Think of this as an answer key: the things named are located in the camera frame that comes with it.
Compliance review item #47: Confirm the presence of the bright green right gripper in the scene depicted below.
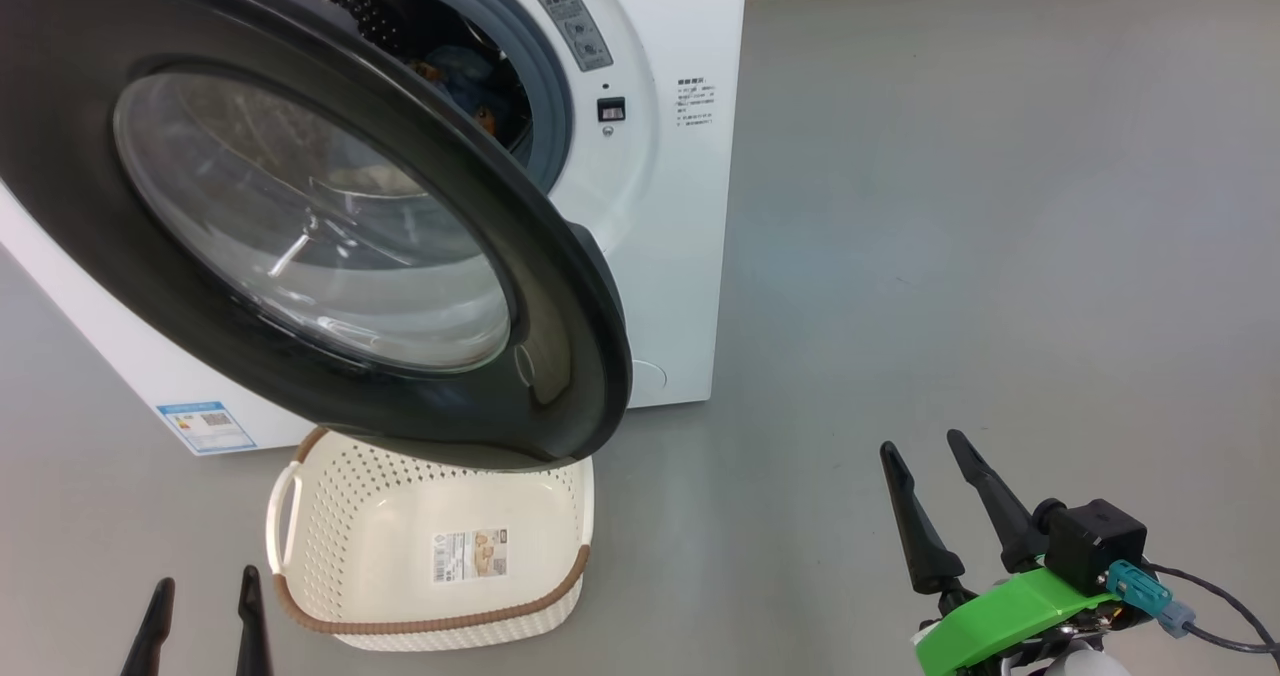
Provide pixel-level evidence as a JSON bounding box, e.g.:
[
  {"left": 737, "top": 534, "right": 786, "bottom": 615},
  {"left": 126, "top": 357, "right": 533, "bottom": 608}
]
[{"left": 880, "top": 429, "right": 1111, "bottom": 676}]

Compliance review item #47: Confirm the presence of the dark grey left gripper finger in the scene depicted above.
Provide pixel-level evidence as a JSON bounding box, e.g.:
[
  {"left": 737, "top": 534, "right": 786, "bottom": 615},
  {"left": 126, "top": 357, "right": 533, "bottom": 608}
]
[
  {"left": 236, "top": 565, "right": 273, "bottom": 676},
  {"left": 120, "top": 577, "right": 176, "bottom": 676}
]

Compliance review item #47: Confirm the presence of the black round glass washer door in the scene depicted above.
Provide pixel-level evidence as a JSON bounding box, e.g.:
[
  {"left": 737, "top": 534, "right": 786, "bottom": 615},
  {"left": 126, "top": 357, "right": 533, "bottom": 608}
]
[{"left": 0, "top": 0, "right": 634, "bottom": 472}]

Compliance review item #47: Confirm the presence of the blue cartoon print garment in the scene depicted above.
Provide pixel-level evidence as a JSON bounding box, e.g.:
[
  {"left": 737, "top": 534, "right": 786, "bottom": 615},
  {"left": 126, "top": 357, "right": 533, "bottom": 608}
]
[{"left": 415, "top": 44, "right": 516, "bottom": 137}]

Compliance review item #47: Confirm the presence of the cream perforated laundry basket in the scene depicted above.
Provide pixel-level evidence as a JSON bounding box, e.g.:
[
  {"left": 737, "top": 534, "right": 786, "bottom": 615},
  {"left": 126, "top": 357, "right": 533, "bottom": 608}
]
[{"left": 265, "top": 426, "right": 595, "bottom": 652}]

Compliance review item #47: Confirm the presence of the paper basket product label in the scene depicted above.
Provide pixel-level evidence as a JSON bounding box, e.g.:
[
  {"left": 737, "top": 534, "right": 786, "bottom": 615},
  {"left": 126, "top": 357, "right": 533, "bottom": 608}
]
[{"left": 432, "top": 528, "right": 510, "bottom": 584}]

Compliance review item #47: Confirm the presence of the white front-load washing machine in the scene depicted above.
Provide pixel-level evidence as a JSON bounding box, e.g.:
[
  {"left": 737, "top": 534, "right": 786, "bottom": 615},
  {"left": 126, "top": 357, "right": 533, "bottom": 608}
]
[{"left": 0, "top": 0, "right": 749, "bottom": 455}]

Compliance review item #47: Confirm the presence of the grey rubber door gasket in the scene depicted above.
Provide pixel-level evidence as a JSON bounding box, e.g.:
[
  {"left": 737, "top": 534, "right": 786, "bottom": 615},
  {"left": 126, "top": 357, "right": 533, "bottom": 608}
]
[{"left": 240, "top": 0, "right": 575, "bottom": 197}]

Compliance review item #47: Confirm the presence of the blue energy label sticker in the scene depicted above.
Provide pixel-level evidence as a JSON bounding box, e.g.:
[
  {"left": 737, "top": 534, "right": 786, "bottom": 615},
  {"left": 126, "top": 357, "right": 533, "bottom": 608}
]
[{"left": 157, "top": 401, "right": 258, "bottom": 455}]

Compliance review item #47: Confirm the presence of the perforated steel washer drum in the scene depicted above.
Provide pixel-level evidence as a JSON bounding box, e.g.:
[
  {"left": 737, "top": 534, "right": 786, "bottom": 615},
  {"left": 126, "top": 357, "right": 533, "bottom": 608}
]
[{"left": 275, "top": 0, "right": 411, "bottom": 57}]

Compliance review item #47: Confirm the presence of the grey warning sticker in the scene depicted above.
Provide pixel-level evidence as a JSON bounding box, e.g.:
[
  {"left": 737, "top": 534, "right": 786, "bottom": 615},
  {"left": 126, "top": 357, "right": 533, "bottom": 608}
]
[{"left": 529, "top": 0, "right": 615, "bottom": 73}]

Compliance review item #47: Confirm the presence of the teal cable connector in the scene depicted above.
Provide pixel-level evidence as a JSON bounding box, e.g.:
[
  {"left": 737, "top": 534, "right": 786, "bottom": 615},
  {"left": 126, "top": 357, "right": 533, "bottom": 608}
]
[{"left": 1106, "top": 559, "right": 1197, "bottom": 639}]

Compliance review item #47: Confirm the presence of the thin black camera cable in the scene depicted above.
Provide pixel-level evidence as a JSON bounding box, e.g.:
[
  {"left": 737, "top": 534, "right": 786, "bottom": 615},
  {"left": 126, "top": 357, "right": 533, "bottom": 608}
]
[{"left": 1140, "top": 561, "right": 1280, "bottom": 655}]

